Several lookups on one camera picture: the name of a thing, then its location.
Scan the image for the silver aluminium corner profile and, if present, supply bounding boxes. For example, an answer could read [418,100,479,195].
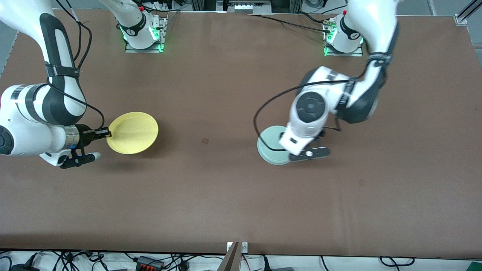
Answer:
[455,0,482,26]

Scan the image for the pale green plate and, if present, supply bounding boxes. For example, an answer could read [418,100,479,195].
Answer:
[257,125,302,165]

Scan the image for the black looped floor cable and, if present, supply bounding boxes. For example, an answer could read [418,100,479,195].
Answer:
[380,257,415,266]

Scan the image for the yellow plate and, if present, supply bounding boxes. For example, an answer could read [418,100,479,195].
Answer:
[106,112,159,155]

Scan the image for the grey metal post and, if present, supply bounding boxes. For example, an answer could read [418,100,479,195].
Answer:
[217,242,242,271]

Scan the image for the grey terminal box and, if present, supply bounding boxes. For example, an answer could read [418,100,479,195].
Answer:
[225,0,272,15]

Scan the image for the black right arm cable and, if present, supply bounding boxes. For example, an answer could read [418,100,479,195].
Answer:
[47,0,105,132]

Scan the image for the black power strip orange switches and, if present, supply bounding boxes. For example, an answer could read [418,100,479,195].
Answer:
[135,256,165,270]

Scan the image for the black cable on table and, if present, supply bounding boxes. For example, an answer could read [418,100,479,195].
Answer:
[262,11,332,25]
[247,14,332,33]

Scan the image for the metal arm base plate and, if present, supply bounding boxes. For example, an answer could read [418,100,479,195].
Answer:
[125,17,166,53]
[324,17,364,57]

